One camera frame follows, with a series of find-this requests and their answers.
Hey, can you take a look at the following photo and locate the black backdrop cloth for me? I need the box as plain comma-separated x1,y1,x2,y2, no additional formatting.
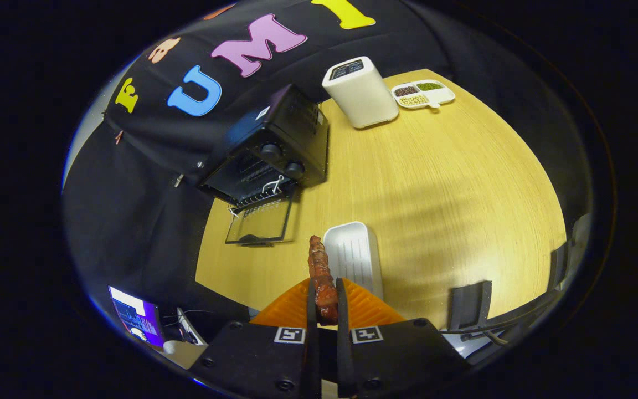
63,0,591,328

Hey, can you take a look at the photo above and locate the white bread toaster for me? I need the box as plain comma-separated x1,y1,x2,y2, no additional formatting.
321,56,400,130

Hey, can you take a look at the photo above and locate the red meat slice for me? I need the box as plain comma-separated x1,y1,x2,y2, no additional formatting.
308,235,339,326

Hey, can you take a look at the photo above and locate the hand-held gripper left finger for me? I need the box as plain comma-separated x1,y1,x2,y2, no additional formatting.
189,277,321,398

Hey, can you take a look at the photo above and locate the white divided bean dish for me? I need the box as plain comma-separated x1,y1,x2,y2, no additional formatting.
391,79,456,110

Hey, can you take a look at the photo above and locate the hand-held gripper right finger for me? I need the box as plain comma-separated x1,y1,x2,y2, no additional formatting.
336,277,470,398

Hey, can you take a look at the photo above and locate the white rectangular dish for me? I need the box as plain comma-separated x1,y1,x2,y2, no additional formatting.
323,221,384,300

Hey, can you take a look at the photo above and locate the laptop computer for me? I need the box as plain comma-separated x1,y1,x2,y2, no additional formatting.
107,285,207,350

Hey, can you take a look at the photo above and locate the black toaster oven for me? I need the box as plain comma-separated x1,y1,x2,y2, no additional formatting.
197,83,331,247

